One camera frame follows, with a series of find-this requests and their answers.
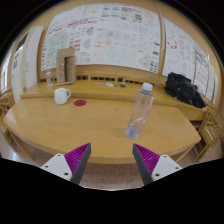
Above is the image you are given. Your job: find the large wall poster sheet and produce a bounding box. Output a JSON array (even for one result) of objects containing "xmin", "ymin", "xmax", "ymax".
[{"xmin": 40, "ymin": 3, "xmax": 162, "ymax": 74}]

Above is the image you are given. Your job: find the white standing air conditioner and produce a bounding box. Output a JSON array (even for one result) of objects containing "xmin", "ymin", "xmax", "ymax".
[{"xmin": 10, "ymin": 25, "xmax": 45, "ymax": 103}]

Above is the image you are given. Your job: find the clear plastic water bottle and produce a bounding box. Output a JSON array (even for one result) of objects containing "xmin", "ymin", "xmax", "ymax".
[{"xmin": 125, "ymin": 82, "xmax": 155, "ymax": 140}]

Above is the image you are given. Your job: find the brown cardboard box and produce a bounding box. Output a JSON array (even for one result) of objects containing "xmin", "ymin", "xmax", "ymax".
[{"xmin": 55, "ymin": 47, "xmax": 77, "ymax": 86}]

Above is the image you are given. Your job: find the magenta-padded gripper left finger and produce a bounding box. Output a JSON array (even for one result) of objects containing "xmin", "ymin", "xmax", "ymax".
[{"xmin": 40, "ymin": 142, "xmax": 92, "ymax": 186}]

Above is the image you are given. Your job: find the black bag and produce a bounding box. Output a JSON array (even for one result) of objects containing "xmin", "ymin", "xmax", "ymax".
[{"xmin": 164, "ymin": 71, "xmax": 207, "ymax": 109}]

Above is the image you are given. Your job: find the flat round red coaster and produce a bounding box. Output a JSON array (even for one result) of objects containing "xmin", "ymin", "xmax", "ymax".
[{"xmin": 73, "ymin": 99, "xmax": 88, "ymax": 107}]

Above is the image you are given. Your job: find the wooden chair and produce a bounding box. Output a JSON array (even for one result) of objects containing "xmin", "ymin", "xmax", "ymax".
[
  {"xmin": 0, "ymin": 89, "xmax": 16, "ymax": 125},
  {"xmin": 193, "ymin": 105, "xmax": 224, "ymax": 162}
]

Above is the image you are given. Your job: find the white ceramic mug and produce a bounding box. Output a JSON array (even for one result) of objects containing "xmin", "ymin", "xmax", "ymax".
[{"xmin": 53, "ymin": 87, "xmax": 72, "ymax": 106}]

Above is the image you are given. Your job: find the narrow wall poster sheet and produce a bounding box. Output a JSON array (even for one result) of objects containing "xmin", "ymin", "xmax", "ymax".
[{"xmin": 162, "ymin": 17, "xmax": 219, "ymax": 101}]

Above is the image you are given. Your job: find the small red-labelled clear bottle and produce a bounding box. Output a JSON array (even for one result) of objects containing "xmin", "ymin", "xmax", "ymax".
[{"xmin": 45, "ymin": 70, "xmax": 54, "ymax": 89}]

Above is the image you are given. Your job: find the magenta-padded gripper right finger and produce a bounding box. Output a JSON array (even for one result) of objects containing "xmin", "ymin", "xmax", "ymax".
[{"xmin": 132, "ymin": 143, "xmax": 183, "ymax": 186}]

